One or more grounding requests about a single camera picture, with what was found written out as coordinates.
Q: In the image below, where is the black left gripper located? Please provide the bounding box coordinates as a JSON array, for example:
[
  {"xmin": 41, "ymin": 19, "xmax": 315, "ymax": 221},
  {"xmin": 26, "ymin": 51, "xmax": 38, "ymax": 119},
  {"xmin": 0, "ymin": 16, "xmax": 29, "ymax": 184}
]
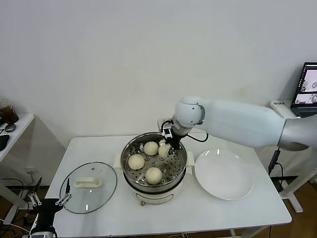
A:
[{"xmin": 28, "ymin": 177, "xmax": 73, "ymax": 231}]

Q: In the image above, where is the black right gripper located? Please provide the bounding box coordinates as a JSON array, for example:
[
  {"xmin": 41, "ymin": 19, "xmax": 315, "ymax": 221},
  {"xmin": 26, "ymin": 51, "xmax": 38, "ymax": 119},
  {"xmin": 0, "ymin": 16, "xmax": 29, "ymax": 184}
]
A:
[{"xmin": 159, "ymin": 131, "xmax": 184, "ymax": 157}]

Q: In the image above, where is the white steamed baozi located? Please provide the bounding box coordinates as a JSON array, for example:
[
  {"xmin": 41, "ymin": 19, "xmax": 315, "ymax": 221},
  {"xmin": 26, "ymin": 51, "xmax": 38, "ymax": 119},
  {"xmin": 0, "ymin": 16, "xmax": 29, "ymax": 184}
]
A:
[
  {"xmin": 145, "ymin": 167, "xmax": 163, "ymax": 185},
  {"xmin": 158, "ymin": 143, "xmax": 172, "ymax": 158},
  {"xmin": 128, "ymin": 154, "xmax": 146, "ymax": 171},
  {"xmin": 144, "ymin": 141, "xmax": 159, "ymax": 156}
]

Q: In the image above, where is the glass lid with white handle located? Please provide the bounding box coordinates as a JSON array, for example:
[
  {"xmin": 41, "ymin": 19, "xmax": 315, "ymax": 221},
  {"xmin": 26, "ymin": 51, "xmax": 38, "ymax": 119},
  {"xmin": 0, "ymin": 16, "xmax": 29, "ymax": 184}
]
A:
[{"xmin": 59, "ymin": 162, "xmax": 118, "ymax": 214}]

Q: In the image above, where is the perforated steel steamer basket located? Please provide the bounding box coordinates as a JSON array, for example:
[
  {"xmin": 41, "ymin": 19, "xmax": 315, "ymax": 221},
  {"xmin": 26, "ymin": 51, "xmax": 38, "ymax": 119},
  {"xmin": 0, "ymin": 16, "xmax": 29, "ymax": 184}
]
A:
[{"xmin": 121, "ymin": 133, "xmax": 188, "ymax": 193}]

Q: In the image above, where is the white electric cooker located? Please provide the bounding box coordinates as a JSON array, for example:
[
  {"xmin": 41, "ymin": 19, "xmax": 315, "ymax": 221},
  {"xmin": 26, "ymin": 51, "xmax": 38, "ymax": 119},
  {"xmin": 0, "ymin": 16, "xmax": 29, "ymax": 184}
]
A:
[{"xmin": 113, "ymin": 132, "xmax": 195, "ymax": 207}]

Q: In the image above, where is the white round plate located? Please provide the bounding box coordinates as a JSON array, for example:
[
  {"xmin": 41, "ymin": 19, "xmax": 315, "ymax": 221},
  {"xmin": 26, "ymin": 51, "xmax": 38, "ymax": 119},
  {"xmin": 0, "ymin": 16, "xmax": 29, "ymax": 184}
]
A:
[{"xmin": 194, "ymin": 148, "xmax": 255, "ymax": 201}]

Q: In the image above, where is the black computer mouse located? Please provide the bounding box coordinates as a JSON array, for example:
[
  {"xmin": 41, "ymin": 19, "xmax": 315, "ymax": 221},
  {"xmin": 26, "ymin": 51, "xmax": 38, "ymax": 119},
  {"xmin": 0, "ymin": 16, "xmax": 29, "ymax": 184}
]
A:
[{"xmin": 0, "ymin": 134, "xmax": 11, "ymax": 152}]

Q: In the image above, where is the white desk under coffee cup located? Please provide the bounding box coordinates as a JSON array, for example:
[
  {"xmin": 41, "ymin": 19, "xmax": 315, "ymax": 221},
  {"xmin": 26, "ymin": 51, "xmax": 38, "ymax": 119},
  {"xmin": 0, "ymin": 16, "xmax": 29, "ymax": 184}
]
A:
[{"xmin": 0, "ymin": 113, "xmax": 37, "ymax": 224}]

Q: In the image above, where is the white desk under laptop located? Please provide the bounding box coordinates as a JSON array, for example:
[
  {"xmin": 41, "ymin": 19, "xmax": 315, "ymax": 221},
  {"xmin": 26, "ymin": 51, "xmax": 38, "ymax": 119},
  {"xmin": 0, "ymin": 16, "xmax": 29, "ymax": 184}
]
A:
[{"xmin": 269, "ymin": 100, "xmax": 317, "ymax": 214}]

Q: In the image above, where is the grey open laptop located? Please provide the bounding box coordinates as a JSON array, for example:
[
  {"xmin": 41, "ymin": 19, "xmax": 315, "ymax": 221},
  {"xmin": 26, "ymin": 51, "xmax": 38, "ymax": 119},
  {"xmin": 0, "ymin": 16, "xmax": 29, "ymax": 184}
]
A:
[{"xmin": 291, "ymin": 62, "xmax": 317, "ymax": 119}]

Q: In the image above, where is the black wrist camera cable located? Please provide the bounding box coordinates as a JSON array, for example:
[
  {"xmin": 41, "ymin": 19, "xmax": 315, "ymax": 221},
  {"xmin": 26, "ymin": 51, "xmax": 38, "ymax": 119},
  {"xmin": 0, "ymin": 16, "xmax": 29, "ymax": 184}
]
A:
[{"xmin": 186, "ymin": 132, "xmax": 209, "ymax": 144}]

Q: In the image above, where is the black floor cable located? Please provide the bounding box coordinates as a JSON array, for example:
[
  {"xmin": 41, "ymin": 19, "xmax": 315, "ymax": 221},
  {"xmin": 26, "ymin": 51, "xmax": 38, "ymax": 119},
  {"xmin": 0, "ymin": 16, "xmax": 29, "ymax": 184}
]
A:
[{"xmin": 0, "ymin": 178, "xmax": 27, "ymax": 199}]

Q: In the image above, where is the black cable with adapter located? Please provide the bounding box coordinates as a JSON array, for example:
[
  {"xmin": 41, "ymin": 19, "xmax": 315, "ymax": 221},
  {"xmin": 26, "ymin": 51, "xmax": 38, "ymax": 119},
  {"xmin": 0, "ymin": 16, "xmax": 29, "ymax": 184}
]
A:
[{"xmin": 268, "ymin": 147, "xmax": 285, "ymax": 193}]

